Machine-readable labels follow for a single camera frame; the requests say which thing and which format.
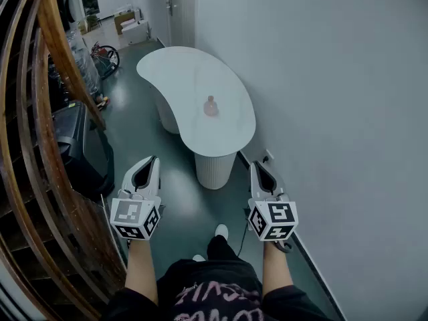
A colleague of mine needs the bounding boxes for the black cable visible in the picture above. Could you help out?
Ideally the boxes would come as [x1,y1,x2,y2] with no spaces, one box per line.
[235,224,251,257]

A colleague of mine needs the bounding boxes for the person's right forearm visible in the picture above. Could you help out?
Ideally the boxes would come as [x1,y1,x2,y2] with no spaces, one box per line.
[262,241,295,300]

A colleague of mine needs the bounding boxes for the brown cardboard box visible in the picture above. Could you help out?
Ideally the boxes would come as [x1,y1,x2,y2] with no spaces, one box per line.
[114,11,135,35]

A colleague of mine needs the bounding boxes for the black trousers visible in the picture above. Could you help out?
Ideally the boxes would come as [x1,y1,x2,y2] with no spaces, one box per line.
[206,235,235,262]

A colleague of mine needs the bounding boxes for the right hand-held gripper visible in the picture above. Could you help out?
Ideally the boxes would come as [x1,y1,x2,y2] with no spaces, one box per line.
[247,160,298,242]

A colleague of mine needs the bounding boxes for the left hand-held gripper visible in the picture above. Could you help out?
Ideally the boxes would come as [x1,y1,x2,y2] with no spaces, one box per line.
[110,155,167,241]

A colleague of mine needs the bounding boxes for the white kidney-shaped table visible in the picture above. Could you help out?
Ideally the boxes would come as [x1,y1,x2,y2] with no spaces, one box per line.
[136,45,257,191]

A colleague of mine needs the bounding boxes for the white box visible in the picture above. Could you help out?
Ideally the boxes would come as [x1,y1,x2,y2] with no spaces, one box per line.
[122,20,150,45]

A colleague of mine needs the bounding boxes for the grey door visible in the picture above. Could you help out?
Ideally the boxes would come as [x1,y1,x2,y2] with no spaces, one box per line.
[166,0,197,48]

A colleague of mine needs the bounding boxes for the plastic-wrapped stack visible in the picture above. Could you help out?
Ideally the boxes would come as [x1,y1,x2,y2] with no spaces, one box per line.
[65,28,101,95]

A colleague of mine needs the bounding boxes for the black machine case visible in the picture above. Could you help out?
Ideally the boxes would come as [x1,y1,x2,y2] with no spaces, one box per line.
[51,100,116,197]

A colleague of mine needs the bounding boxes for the black shirt with pink print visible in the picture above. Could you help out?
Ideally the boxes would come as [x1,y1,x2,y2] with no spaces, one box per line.
[100,258,335,321]

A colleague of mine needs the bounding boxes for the person's left forearm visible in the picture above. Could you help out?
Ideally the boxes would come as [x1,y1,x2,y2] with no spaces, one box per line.
[124,237,158,306]

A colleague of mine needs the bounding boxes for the small tools on floor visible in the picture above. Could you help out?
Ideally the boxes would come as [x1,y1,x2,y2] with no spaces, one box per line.
[95,94,111,112]

